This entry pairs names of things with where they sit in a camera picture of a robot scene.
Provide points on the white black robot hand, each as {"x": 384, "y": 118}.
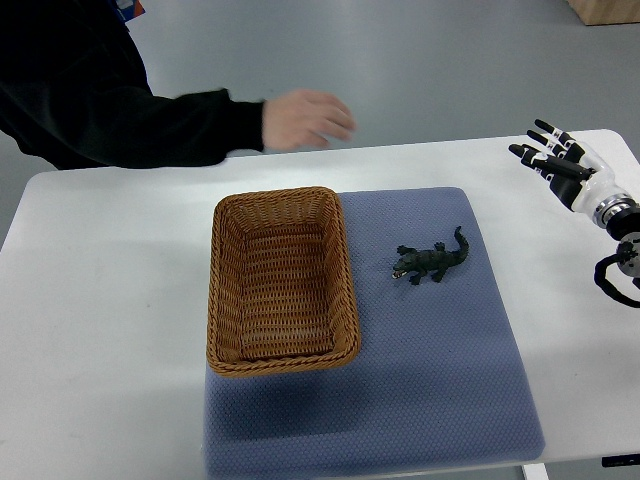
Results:
{"x": 577, "y": 175}

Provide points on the person's bare hand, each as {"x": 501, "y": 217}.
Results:
{"x": 305, "y": 118}

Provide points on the dark toy crocodile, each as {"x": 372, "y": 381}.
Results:
{"x": 436, "y": 261}

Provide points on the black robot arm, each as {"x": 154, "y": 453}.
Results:
{"x": 619, "y": 215}

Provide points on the black sleeved forearm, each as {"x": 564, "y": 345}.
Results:
{"x": 74, "y": 92}

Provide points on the brown wicker basket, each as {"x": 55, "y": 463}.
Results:
{"x": 281, "y": 294}

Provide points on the cardboard box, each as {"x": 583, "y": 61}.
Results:
{"x": 606, "y": 12}

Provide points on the blue textured mat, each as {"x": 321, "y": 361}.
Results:
{"x": 438, "y": 383}

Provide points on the black table control panel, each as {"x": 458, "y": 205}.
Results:
{"x": 621, "y": 461}

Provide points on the white table leg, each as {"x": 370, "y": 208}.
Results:
{"x": 535, "y": 471}

